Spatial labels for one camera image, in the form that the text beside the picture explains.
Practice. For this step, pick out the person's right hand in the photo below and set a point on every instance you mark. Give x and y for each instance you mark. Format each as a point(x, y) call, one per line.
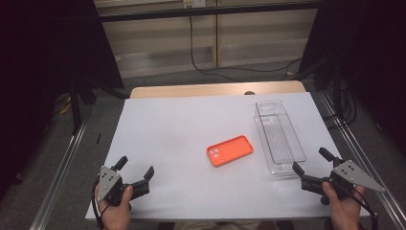
point(343, 209)

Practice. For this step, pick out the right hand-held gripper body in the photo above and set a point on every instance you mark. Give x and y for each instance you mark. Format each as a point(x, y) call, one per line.
point(346, 177)

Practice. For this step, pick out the dark round table grommet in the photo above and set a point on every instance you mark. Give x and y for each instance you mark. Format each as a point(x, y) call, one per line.
point(249, 93)

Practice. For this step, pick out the person's left hand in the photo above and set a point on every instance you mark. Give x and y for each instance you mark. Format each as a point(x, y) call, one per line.
point(115, 212)

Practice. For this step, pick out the black horizontal bar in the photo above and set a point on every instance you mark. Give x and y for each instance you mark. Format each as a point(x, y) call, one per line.
point(191, 12)

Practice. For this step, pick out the black metal stand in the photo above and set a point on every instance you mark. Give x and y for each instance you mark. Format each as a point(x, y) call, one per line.
point(76, 108)

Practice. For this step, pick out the white wall socket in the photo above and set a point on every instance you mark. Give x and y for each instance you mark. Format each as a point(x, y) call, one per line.
point(194, 3)

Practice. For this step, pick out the white board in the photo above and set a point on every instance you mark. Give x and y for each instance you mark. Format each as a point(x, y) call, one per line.
point(178, 127)

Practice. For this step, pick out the clear plastic box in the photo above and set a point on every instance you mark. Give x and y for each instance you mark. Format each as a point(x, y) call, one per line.
point(279, 137)

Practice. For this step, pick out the orange phone case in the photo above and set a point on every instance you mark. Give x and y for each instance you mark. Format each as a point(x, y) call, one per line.
point(230, 150)

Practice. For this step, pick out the wooden table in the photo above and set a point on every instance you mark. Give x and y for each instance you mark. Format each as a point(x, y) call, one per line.
point(191, 89)

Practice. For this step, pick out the dark curtain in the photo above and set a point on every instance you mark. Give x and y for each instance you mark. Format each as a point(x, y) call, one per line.
point(41, 64)
point(367, 48)

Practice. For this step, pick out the metal floor rail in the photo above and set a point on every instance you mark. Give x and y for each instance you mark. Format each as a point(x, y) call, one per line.
point(60, 179)
point(360, 153)

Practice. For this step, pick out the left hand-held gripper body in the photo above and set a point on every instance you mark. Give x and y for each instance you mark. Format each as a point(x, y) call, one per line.
point(108, 183)

